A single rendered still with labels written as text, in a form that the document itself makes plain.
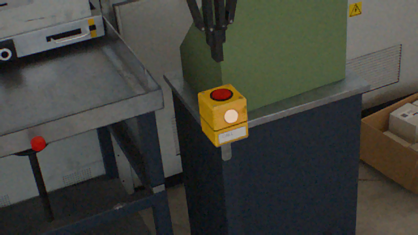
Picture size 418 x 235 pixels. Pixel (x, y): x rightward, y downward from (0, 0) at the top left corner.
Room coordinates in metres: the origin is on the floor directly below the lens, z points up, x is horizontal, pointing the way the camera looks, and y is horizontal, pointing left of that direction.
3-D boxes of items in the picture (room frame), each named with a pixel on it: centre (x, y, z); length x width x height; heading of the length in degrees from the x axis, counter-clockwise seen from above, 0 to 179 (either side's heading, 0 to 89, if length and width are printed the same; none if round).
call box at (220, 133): (1.20, -0.03, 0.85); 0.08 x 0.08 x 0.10; 22
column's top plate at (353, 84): (1.52, -0.15, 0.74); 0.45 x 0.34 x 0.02; 110
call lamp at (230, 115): (1.16, -0.04, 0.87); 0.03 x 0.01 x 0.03; 112
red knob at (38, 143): (1.22, 0.39, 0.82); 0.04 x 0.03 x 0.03; 22
